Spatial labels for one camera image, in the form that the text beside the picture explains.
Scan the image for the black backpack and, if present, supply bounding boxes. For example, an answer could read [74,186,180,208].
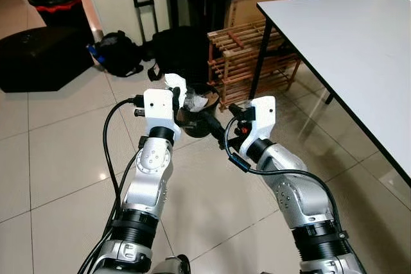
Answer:
[92,30,146,78]

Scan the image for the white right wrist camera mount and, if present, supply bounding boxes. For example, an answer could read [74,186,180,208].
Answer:
[247,96,277,147]

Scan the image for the large black hard case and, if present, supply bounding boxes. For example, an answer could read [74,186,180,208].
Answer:
[0,25,94,94]

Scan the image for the large brown cardboard sheet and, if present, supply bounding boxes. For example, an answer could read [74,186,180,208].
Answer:
[227,0,293,30]

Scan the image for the wooden slatted rack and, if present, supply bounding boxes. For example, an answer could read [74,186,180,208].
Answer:
[207,20,302,110]

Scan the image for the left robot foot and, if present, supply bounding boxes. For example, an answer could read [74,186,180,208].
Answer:
[150,254,191,274]

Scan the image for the black trolley suitcase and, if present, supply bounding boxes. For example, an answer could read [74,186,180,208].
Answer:
[133,0,213,86]

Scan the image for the white table with black legs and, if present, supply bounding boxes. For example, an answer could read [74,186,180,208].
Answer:
[249,0,411,182]

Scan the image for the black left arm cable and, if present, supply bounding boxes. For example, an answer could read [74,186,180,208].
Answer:
[77,96,145,274]

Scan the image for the blue bottle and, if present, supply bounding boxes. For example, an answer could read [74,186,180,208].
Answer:
[86,44,104,64]

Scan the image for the white tissue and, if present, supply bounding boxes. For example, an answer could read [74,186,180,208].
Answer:
[164,73,189,107]

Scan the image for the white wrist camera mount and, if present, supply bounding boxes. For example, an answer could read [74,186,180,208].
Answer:
[247,96,277,147]
[142,87,182,131]

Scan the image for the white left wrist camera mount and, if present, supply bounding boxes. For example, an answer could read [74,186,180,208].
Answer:
[142,87,182,131]

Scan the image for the clear plastic wrapper trash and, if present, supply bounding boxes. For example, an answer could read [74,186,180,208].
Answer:
[185,90,209,112]

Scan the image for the brown cardboard trash piece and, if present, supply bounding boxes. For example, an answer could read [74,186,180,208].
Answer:
[204,91,220,107]

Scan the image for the small round black trash bin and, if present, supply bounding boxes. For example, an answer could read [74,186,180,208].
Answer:
[182,83,223,140]

